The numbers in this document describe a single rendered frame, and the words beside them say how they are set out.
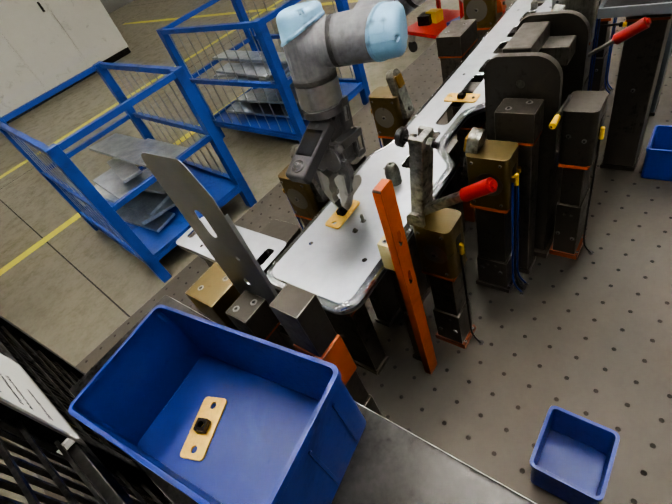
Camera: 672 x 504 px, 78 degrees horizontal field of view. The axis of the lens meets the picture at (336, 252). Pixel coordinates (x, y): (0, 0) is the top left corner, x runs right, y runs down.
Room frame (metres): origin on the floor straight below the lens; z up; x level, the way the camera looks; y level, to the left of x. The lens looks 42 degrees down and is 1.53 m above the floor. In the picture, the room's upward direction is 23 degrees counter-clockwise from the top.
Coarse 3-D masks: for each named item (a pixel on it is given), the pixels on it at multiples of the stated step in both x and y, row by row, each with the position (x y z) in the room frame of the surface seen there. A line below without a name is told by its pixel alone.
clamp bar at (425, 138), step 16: (400, 128) 0.53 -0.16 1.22; (432, 128) 0.50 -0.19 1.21; (400, 144) 0.52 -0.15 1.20; (416, 144) 0.49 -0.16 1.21; (432, 144) 0.49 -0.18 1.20; (416, 160) 0.49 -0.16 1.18; (432, 160) 0.51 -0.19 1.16; (416, 176) 0.50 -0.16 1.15; (432, 176) 0.51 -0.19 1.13; (416, 192) 0.50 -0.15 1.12; (432, 192) 0.52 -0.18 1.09; (416, 208) 0.51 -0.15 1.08
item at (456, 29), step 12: (456, 24) 1.29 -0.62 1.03; (468, 24) 1.26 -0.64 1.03; (444, 36) 1.24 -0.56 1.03; (456, 36) 1.21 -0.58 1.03; (468, 36) 1.24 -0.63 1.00; (444, 48) 1.24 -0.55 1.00; (456, 48) 1.21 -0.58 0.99; (468, 48) 1.23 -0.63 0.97; (444, 60) 1.25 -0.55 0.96; (456, 60) 1.22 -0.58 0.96; (444, 72) 1.26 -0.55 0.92
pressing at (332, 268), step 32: (480, 64) 1.05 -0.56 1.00; (480, 96) 0.89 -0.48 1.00; (416, 128) 0.87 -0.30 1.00; (448, 128) 0.81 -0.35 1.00; (384, 160) 0.80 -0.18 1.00; (448, 160) 0.70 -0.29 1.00; (320, 224) 0.67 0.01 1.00; (352, 224) 0.63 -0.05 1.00; (288, 256) 0.62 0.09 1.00; (320, 256) 0.58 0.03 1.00; (352, 256) 0.55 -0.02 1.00; (320, 288) 0.51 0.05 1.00; (352, 288) 0.48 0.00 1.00
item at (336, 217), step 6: (354, 204) 0.68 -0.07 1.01; (336, 210) 0.69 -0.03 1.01; (342, 210) 0.67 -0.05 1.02; (348, 210) 0.67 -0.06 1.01; (354, 210) 0.67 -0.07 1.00; (336, 216) 0.67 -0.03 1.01; (342, 216) 0.66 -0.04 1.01; (348, 216) 0.65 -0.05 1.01; (330, 222) 0.66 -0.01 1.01; (342, 222) 0.64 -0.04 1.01; (336, 228) 0.64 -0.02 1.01
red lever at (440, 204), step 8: (472, 184) 0.45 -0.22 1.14; (480, 184) 0.43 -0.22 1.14; (488, 184) 0.42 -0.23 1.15; (496, 184) 0.42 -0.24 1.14; (456, 192) 0.47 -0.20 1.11; (464, 192) 0.45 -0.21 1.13; (472, 192) 0.44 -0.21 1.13; (480, 192) 0.43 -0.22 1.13; (488, 192) 0.42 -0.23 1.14; (440, 200) 0.49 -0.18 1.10; (448, 200) 0.47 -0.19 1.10; (456, 200) 0.46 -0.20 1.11; (464, 200) 0.45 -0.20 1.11; (432, 208) 0.50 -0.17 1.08; (440, 208) 0.48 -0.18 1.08
